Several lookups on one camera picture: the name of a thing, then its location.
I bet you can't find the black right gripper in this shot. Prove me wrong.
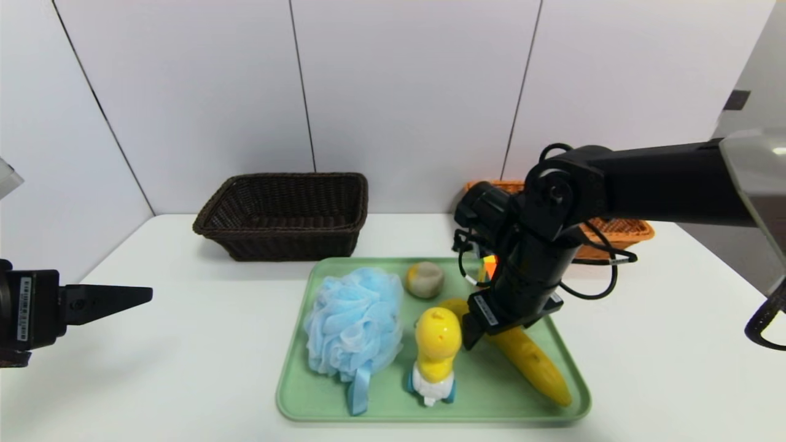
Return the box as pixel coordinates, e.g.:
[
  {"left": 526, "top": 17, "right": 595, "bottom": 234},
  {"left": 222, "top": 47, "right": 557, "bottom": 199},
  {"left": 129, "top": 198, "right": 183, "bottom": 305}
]
[{"left": 462, "top": 242, "right": 564, "bottom": 351}]

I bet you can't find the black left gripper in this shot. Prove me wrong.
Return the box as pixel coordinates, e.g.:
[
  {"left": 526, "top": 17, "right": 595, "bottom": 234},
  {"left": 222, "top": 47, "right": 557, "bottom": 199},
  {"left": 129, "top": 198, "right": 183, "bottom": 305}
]
[{"left": 0, "top": 259, "right": 154, "bottom": 352}]

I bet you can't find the yellow duck toy car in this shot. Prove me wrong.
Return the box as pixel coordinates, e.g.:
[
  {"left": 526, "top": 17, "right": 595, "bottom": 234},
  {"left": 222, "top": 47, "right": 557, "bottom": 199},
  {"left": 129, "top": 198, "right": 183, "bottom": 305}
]
[{"left": 407, "top": 306, "right": 462, "bottom": 407}]

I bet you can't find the yellow banana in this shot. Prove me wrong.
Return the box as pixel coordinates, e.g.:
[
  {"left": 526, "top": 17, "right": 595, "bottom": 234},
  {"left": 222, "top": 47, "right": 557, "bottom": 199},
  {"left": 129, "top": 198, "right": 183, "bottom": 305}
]
[{"left": 439, "top": 298, "right": 573, "bottom": 407}]

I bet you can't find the light blue mesh bath loofah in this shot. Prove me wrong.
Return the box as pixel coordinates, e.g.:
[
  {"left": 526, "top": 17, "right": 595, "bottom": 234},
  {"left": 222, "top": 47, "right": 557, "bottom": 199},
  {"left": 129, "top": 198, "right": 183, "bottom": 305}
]
[{"left": 304, "top": 267, "right": 404, "bottom": 416}]

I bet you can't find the orange wicker basket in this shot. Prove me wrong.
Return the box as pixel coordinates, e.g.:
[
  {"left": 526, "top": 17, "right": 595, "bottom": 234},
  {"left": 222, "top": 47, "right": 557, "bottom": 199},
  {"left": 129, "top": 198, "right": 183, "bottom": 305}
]
[{"left": 464, "top": 180, "right": 655, "bottom": 265}]

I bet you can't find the dark brown wicker basket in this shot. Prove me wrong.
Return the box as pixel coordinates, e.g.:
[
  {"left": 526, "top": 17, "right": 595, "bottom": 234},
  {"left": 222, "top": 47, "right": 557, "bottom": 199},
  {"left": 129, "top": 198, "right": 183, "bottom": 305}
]
[{"left": 192, "top": 173, "right": 369, "bottom": 262}]

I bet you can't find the round beige yellow bun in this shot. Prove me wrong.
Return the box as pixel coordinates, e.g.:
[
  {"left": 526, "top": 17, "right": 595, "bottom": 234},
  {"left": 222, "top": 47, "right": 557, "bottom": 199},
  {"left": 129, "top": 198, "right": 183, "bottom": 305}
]
[{"left": 405, "top": 262, "right": 445, "bottom": 300}]

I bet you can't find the light green plastic tray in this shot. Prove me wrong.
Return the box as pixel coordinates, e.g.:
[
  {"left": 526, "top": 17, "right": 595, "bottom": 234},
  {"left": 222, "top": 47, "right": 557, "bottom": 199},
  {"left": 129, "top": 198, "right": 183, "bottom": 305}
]
[{"left": 276, "top": 257, "right": 592, "bottom": 423}]

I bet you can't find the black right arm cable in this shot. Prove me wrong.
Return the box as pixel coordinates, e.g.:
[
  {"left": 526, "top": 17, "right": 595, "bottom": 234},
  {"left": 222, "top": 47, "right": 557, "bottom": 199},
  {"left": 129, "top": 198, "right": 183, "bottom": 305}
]
[{"left": 457, "top": 142, "right": 639, "bottom": 301}]

